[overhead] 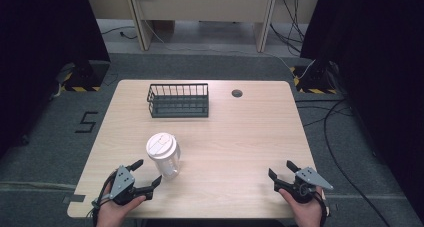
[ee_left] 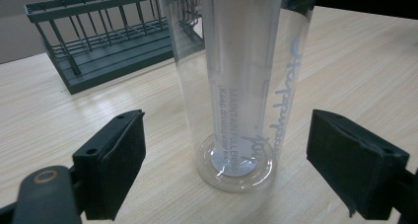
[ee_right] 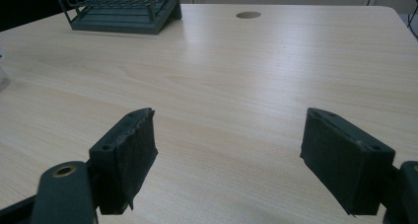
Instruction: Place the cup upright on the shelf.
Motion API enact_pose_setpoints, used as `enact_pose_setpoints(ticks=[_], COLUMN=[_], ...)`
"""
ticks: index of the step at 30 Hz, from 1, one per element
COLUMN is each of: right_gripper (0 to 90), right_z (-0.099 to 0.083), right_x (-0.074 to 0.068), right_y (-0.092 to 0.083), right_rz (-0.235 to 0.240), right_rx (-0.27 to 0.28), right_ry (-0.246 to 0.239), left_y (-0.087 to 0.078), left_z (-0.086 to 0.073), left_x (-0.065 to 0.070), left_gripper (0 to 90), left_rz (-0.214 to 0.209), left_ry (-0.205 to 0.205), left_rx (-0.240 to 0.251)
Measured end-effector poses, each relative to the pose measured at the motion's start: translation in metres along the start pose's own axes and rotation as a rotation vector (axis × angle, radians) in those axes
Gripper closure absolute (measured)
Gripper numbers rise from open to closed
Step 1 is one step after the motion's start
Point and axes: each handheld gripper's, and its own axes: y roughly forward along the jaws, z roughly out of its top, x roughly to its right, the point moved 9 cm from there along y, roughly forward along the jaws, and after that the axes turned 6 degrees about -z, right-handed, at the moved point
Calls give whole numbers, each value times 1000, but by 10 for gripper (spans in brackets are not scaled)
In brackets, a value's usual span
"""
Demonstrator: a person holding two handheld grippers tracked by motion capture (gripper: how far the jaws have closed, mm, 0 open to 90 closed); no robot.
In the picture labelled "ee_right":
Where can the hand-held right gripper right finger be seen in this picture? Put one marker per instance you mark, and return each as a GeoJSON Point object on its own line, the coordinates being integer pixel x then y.
{"type": "Point", "coordinates": [345, 164]}

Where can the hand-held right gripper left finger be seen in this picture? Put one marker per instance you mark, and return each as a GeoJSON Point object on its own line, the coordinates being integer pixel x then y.
{"type": "Point", "coordinates": [126, 158]}

